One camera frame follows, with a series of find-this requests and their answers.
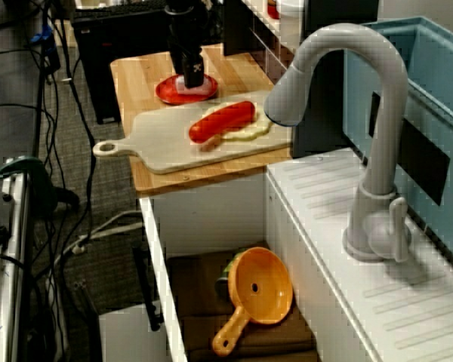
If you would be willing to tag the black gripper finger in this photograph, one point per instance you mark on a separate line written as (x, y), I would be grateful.
(177, 62)
(193, 71)

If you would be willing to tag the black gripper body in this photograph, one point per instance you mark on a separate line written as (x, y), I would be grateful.
(187, 34)

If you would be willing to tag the white and red toy sushi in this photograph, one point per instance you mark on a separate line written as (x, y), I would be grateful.
(179, 84)

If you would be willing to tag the red toy sausage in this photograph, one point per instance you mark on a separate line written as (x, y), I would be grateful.
(222, 118)

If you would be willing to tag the red round plate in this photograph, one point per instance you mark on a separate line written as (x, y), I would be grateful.
(166, 94)

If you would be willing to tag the wooden kitchen countertop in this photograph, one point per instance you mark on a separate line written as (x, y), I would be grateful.
(136, 75)

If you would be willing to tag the narrow dark kitchen panel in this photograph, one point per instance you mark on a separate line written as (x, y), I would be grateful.
(238, 30)

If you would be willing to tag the black box stand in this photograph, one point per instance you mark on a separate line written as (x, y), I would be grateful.
(109, 68)

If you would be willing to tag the pale yellow scalloped plate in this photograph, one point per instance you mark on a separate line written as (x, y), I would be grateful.
(249, 132)

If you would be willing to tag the red ketchup bottle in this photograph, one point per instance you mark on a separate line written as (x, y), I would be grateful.
(273, 11)

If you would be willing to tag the white plastic cup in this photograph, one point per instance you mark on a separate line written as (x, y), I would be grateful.
(290, 7)

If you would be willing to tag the green toy can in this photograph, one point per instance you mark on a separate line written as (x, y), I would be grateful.
(224, 281)

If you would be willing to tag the grey toy faucet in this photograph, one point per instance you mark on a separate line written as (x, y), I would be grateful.
(377, 181)

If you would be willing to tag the black tape patch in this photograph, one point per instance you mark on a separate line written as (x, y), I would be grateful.
(419, 158)

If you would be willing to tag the teal plastic bin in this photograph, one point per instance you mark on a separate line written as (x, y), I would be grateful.
(438, 75)

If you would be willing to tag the orange toy strainer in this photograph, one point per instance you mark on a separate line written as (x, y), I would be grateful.
(272, 305)

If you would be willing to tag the white cabinet block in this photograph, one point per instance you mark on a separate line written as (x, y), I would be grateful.
(132, 335)

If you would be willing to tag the white toy sink unit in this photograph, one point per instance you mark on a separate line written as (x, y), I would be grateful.
(400, 309)

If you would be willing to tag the white metal frame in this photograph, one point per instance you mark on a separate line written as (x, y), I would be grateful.
(17, 245)

